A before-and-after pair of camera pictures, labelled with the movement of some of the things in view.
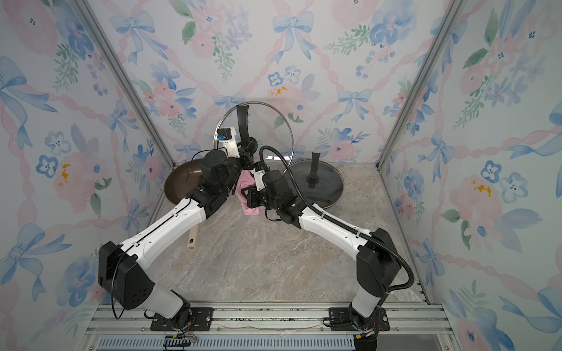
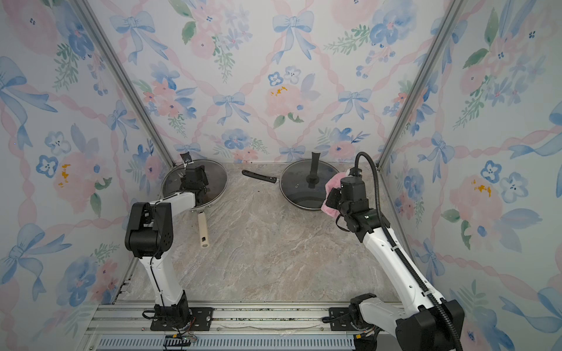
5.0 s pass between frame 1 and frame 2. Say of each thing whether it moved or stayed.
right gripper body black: moved
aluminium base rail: stayed
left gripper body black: moved
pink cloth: moved
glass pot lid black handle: stayed
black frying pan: stayed
